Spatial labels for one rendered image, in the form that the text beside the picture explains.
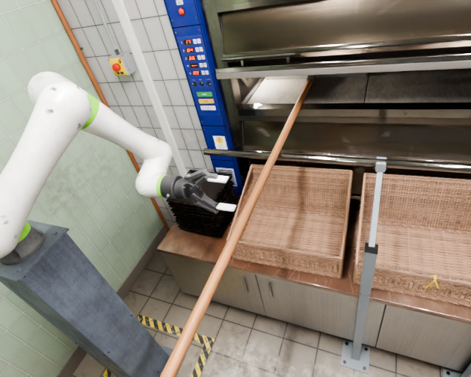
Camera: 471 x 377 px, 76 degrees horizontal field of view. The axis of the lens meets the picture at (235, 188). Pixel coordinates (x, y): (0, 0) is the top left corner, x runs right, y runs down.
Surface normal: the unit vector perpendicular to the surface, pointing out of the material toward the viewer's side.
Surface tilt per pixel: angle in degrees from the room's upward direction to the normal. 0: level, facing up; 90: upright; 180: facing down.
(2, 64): 90
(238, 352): 0
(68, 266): 90
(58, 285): 90
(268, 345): 0
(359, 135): 70
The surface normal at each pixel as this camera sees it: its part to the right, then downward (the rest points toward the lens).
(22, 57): 0.91, 0.11
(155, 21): -0.36, 0.65
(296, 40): -0.40, 0.36
